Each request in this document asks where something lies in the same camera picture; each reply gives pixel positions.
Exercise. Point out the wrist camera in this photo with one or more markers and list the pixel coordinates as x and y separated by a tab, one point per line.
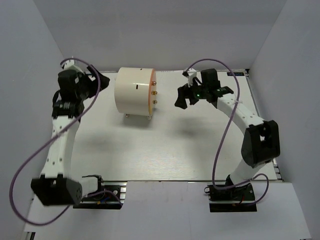
68	64
190	75

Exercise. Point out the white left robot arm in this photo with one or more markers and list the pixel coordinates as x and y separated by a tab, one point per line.
55	186

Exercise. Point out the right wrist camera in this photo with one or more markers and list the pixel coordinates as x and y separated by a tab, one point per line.
190	75

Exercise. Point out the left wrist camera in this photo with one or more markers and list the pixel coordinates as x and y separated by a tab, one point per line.
68	64

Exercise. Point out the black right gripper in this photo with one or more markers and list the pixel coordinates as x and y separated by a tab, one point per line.
186	91

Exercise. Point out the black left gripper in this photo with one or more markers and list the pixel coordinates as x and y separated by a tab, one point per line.
82	77

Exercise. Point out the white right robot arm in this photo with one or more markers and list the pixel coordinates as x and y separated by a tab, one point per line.
261	141

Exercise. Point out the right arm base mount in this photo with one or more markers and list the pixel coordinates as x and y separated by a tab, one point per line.
234	200

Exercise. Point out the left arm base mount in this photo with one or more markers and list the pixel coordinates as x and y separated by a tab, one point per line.
112	197

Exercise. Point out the white cylindrical drawer organizer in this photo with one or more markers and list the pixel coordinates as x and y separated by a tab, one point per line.
135	91

